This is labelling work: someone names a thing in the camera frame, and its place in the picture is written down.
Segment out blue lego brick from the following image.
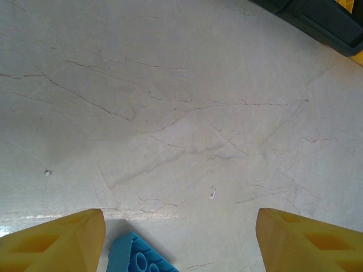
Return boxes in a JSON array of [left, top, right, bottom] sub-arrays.
[[106, 231, 180, 272]]

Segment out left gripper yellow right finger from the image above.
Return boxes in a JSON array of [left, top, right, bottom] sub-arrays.
[[255, 207, 363, 272]]

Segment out black plastic bin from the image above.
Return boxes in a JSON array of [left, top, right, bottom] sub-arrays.
[[283, 0, 363, 57]]

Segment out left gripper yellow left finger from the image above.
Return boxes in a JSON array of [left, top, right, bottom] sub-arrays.
[[0, 208, 107, 272]]

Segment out yellow plastic bin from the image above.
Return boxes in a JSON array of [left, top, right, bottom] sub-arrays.
[[349, 50, 363, 67]]

